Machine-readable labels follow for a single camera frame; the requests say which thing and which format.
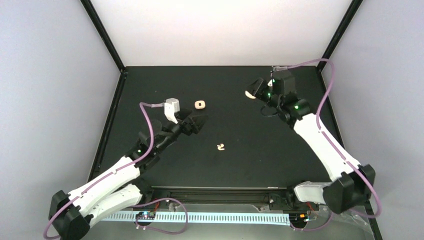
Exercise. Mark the black frame post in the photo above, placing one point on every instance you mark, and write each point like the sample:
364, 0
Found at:
101, 30
341, 28

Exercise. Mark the white slotted cable duct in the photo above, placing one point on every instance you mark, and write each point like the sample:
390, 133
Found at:
280, 219

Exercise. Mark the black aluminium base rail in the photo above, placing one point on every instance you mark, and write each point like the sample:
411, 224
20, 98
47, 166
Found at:
276, 197

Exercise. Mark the right black frame post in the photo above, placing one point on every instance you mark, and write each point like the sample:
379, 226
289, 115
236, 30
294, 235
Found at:
341, 28

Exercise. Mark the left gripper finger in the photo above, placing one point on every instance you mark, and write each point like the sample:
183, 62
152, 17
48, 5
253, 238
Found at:
199, 121
185, 114

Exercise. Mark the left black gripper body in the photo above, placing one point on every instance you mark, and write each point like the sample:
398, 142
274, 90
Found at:
186, 129

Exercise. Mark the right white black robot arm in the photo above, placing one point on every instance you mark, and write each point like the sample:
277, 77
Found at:
351, 183

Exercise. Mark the left black frame post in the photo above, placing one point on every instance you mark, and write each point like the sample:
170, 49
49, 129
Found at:
101, 30

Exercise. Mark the small green circuit board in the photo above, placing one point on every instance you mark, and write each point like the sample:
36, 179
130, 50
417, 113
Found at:
145, 216

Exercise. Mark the right base circuit board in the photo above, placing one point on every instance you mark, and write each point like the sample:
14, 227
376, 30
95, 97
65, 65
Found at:
302, 217

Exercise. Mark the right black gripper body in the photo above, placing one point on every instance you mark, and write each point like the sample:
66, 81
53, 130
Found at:
258, 93

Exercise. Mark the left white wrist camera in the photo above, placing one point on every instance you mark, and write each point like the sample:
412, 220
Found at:
171, 107

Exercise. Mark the pink earbuds charging case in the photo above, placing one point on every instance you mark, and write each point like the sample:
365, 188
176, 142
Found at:
200, 104

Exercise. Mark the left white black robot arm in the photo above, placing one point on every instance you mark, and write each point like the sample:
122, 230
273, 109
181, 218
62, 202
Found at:
74, 213

